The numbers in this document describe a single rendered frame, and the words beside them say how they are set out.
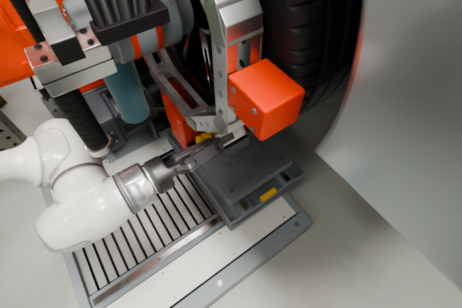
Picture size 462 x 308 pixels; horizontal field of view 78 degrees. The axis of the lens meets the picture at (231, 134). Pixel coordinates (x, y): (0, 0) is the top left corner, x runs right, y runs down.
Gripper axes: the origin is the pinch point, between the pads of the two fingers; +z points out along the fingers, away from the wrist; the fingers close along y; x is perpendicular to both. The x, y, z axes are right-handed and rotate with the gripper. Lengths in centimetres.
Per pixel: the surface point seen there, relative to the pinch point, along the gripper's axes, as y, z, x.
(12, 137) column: -85, -57, 24
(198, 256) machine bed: -37, -17, -42
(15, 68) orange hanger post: -50, -38, 40
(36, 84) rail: -73, -37, 38
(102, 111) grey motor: -50, -21, 18
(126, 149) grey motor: -77, -20, -1
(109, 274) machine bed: -47, -46, -34
